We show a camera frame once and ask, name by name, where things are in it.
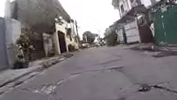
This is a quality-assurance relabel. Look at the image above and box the grey concrete road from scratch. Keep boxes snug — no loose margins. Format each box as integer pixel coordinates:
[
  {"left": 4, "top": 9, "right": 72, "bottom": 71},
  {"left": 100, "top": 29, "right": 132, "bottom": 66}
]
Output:
[{"left": 0, "top": 34, "right": 177, "bottom": 100}]

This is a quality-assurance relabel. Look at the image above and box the green metal fence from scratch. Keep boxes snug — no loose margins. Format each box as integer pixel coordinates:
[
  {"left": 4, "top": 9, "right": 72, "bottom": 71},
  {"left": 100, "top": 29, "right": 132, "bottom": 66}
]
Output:
[{"left": 150, "top": 0, "right": 177, "bottom": 54}]

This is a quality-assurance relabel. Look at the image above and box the cream building with dark gate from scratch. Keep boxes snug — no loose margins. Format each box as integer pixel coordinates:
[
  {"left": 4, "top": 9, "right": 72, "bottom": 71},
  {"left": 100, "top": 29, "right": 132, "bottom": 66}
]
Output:
[{"left": 2, "top": 0, "right": 82, "bottom": 63}]

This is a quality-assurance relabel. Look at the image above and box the brown gate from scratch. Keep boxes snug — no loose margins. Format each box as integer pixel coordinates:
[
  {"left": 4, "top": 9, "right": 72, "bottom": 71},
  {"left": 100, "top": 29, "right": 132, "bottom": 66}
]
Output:
[{"left": 137, "top": 20, "right": 156, "bottom": 45}]

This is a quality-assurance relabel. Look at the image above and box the white gate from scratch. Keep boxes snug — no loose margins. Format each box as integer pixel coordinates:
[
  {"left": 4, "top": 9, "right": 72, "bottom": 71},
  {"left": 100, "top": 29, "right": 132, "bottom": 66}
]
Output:
[{"left": 114, "top": 19, "right": 143, "bottom": 47}]

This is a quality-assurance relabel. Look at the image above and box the distant tree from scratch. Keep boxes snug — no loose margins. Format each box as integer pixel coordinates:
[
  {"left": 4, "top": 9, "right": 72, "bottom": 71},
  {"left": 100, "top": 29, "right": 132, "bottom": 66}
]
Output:
[{"left": 81, "top": 29, "right": 100, "bottom": 47}]

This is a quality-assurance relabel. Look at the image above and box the green bush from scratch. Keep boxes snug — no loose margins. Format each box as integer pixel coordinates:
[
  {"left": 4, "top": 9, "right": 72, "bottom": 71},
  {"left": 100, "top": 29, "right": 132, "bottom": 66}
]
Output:
[
  {"left": 103, "top": 30, "right": 120, "bottom": 47},
  {"left": 5, "top": 30, "right": 40, "bottom": 72}
]

